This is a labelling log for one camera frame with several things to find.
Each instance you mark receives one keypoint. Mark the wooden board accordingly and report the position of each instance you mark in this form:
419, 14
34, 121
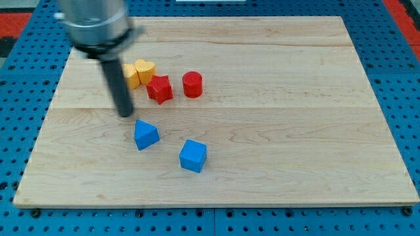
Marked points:
287, 113

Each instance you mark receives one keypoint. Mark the blue triangle block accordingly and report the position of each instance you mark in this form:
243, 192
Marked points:
145, 134

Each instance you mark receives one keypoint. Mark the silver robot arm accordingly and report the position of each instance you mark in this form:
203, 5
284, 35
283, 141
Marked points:
102, 30

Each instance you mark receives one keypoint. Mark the yellow pentagon block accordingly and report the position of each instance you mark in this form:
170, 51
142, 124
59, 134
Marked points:
131, 76

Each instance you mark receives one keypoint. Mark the yellow heart block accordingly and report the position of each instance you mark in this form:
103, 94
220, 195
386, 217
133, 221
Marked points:
145, 70

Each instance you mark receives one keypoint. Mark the red cylinder block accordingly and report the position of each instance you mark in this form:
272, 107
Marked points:
192, 84

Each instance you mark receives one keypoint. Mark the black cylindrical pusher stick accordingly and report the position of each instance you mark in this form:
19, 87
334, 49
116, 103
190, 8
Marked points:
119, 91

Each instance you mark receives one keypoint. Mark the red star block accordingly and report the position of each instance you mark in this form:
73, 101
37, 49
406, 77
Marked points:
160, 89

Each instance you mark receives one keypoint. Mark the blue cube block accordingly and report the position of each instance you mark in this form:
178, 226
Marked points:
193, 156

